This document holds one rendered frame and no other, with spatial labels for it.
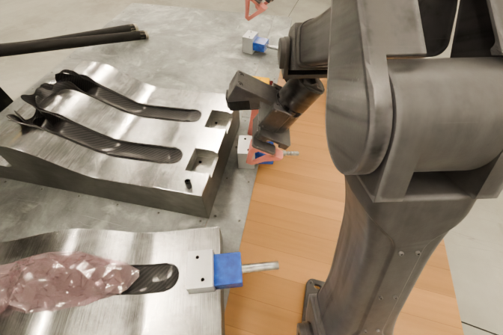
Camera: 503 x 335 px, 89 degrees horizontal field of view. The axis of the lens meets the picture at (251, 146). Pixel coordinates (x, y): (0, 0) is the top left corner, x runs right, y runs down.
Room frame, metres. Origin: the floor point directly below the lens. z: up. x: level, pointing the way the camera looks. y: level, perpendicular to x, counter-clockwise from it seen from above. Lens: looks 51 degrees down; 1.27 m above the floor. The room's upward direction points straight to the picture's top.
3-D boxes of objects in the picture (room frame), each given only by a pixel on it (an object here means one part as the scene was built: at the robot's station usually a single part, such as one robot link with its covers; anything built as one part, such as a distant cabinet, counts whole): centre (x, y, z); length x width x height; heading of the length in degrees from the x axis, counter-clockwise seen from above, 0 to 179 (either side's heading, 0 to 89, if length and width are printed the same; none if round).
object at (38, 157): (0.38, 0.30, 0.87); 0.50 x 0.26 x 0.14; 78
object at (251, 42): (0.79, -0.04, 0.83); 0.13 x 0.05 x 0.05; 67
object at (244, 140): (0.34, -0.04, 0.83); 0.13 x 0.05 x 0.05; 88
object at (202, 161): (0.27, 0.09, 0.87); 0.05 x 0.05 x 0.04; 78
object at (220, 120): (0.38, 0.07, 0.87); 0.05 x 0.05 x 0.04; 78
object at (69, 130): (0.37, 0.29, 0.92); 0.35 x 0.16 x 0.09; 78
